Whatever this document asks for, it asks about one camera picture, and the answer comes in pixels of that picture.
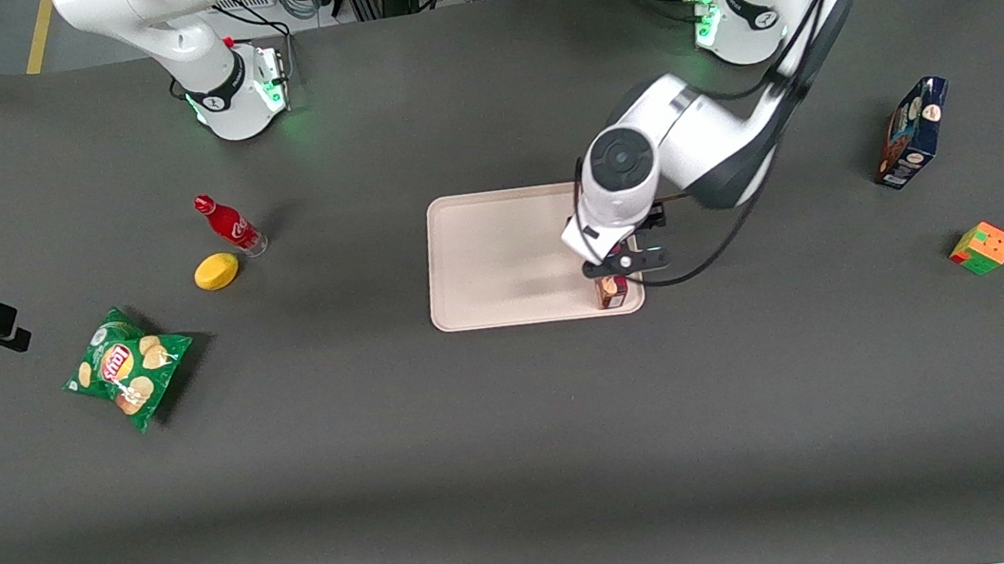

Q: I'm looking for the red cookie box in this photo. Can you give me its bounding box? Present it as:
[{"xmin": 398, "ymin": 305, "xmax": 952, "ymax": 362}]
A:
[{"xmin": 594, "ymin": 273, "xmax": 631, "ymax": 311}]

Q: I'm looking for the beige plastic tray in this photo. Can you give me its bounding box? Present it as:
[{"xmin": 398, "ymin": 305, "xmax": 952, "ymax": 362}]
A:
[{"xmin": 415, "ymin": 173, "xmax": 648, "ymax": 339}]

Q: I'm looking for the blue cookie box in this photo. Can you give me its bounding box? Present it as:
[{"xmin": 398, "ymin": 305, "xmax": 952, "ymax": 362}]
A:
[{"xmin": 864, "ymin": 74, "xmax": 962, "ymax": 193}]

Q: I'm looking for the green chips bag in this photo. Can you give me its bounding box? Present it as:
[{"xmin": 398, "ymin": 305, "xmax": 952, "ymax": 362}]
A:
[{"xmin": 55, "ymin": 298, "xmax": 204, "ymax": 441}]

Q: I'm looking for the yellow lemon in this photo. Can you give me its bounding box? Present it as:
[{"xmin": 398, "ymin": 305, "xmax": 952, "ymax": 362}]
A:
[{"xmin": 191, "ymin": 250, "xmax": 243, "ymax": 294}]

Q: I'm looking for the red cola bottle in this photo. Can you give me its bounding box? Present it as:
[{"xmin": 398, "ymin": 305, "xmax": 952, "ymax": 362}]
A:
[{"xmin": 193, "ymin": 187, "xmax": 271, "ymax": 264}]

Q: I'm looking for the dark grey table cover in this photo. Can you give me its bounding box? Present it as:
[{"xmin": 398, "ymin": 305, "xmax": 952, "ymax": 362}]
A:
[{"xmin": 0, "ymin": 0, "xmax": 1004, "ymax": 564}]

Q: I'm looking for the colourful puzzle cube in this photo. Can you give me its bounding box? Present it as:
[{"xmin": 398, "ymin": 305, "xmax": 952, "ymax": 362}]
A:
[{"xmin": 946, "ymin": 220, "xmax": 1004, "ymax": 280}]

